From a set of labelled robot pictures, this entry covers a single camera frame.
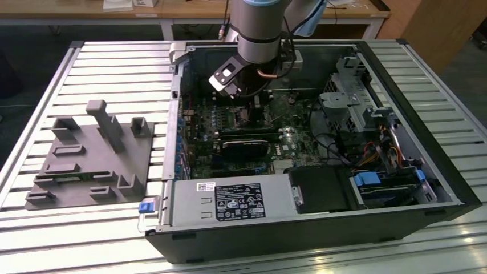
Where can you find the wooden cabinet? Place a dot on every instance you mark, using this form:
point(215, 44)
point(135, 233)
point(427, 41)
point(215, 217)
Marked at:
point(438, 34)

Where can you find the white service tag sticker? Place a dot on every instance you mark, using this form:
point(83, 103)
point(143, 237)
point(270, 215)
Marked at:
point(206, 187)

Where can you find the blue case latch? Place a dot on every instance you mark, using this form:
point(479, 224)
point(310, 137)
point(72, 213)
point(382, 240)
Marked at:
point(145, 207)

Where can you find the grey parts rack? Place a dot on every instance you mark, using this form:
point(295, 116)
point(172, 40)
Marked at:
point(95, 160)

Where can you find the black rating label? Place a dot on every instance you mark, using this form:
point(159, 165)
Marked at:
point(242, 204)

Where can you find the silver chipset heatsink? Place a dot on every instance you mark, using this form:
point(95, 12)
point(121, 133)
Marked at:
point(283, 166)

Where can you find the green motherboard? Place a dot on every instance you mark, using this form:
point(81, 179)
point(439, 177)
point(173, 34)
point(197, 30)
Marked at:
point(300, 142)

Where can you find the black graphics card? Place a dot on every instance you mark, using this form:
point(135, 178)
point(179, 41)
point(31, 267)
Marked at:
point(246, 149)

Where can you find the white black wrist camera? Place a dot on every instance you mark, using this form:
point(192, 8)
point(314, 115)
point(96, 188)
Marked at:
point(226, 75)

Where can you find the CPU socket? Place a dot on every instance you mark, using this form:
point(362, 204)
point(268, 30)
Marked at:
point(242, 123)

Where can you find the hard disk in blue carrier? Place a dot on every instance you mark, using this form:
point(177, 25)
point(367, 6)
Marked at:
point(367, 179)

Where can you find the pale blue teach pendant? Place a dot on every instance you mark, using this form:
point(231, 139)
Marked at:
point(311, 17)

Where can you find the black PC case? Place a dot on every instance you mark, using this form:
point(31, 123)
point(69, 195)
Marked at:
point(266, 245)

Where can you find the grey power supply unit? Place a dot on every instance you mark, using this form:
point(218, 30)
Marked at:
point(185, 199)

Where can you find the blue plastic clip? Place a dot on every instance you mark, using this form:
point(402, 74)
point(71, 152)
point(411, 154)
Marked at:
point(419, 175)

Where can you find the black drive bay cover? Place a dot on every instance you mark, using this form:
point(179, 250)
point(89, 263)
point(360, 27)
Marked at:
point(323, 188)

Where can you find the white labelled box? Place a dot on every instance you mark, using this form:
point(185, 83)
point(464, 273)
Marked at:
point(145, 3)

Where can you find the RAM stick in rack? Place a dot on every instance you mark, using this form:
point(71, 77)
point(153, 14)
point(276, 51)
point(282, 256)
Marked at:
point(69, 178)

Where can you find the metal drive cage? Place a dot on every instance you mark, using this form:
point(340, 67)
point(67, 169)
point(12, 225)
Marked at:
point(342, 114)

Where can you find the wooden desk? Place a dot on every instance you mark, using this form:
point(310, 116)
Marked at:
point(56, 14)

